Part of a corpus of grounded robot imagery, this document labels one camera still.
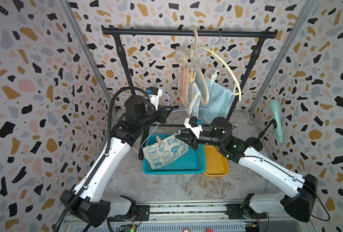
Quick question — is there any pink clothespin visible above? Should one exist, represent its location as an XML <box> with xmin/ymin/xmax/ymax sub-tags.
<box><xmin>156</xmin><ymin>136</ymin><xmax>162</xmax><ymax>147</ymax></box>

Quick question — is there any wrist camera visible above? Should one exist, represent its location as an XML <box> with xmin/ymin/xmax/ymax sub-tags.
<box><xmin>184</xmin><ymin>117</ymin><xmax>203</xmax><ymax>139</ymax></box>
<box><xmin>147</xmin><ymin>87</ymin><xmax>163</xmax><ymax>111</ymax></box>

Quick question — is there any blue wire hanger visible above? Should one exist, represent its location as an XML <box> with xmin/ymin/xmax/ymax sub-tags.
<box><xmin>140</xmin><ymin>92</ymin><xmax>209</xmax><ymax>149</ymax></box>

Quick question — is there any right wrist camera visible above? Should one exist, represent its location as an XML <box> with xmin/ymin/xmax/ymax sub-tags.
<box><xmin>184</xmin><ymin>117</ymin><xmax>203</xmax><ymax>139</ymax></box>

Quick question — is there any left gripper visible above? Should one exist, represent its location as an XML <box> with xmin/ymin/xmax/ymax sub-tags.
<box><xmin>140</xmin><ymin>104</ymin><xmax>176</xmax><ymax>130</ymax></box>

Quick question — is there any teal plastic basket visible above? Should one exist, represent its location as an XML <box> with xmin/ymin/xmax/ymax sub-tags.
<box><xmin>143</xmin><ymin>134</ymin><xmax>206</xmax><ymax>175</ymax></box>

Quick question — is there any cream RABBIT lettered towel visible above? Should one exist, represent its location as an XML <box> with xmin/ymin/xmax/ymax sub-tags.
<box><xmin>178</xmin><ymin>65</ymin><xmax>201</xmax><ymax>115</ymax></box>

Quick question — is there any yellow plastic tray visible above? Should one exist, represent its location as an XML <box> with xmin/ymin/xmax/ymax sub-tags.
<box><xmin>203</xmin><ymin>145</ymin><xmax>229</xmax><ymax>178</ymax></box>

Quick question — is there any black clothes rack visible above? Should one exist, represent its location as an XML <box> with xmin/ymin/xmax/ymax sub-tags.
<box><xmin>101</xmin><ymin>25</ymin><xmax>277</xmax><ymax>160</ymax></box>

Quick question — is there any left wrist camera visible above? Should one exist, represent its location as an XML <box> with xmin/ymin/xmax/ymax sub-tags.
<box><xmin>147</xmin><ymin>87</ymin><xmax>163</xmax><ymax>111</ymax></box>

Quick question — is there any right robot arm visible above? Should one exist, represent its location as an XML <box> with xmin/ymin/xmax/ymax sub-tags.
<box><xmin>176</xmin><ymin>117</ymin><xmax>319</xmax><ymax>222</ymax></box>

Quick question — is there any beige plastic hanger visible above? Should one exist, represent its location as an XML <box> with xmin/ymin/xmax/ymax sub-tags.
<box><xmin>174</xmin><ymin>26</ymin><xmax>209</xmax><ymax>104</ymax></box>

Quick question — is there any mint green microphone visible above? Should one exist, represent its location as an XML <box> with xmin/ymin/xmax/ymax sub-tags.
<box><xmin>270</xmin><ymin>101</ymin><xmax>284</xmax><ymax>144</ymax></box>

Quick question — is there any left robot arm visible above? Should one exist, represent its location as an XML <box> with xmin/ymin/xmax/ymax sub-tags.
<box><xmin>53</xmin><ymin>87</ymin><xmax>172</xmax><ymax>232</ymax></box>

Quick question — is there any aluminium rail base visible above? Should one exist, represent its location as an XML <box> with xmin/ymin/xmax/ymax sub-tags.
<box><xmin>62</xmin><ymin>200</ymin><xmax>317</xmax><ymax>232</ymax></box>

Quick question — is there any light teal towel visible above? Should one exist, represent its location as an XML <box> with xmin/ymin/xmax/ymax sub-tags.
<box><xmin>198</xmin><ymin>76</ymin><xmax>234</xmax><ymax>124</ymax></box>

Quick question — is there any yellow clothespin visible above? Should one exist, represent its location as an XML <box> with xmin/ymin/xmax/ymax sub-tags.
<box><xmin>189</xmin><ymin>69</ymin><xmax>197</xmax><ymax>84</ymax></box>

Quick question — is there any cream towel blue cartoon print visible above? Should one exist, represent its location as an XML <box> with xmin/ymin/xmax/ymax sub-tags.
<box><xmin>142</xmin><ymin>134</ymin><xmax>189</xmax><ymax>170</ymax></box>

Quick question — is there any white clothespin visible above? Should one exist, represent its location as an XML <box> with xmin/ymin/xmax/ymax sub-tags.
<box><xmin>210</xmin><ymin>69</ymin><xmax>219</xmax><ymax>85</ymax></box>

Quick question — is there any cream plastic hanger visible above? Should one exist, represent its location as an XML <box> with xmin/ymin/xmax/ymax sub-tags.
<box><xmin>197</xmin><ymin>31</ymin><xmax>242</xmax><ymax>101</ymax></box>

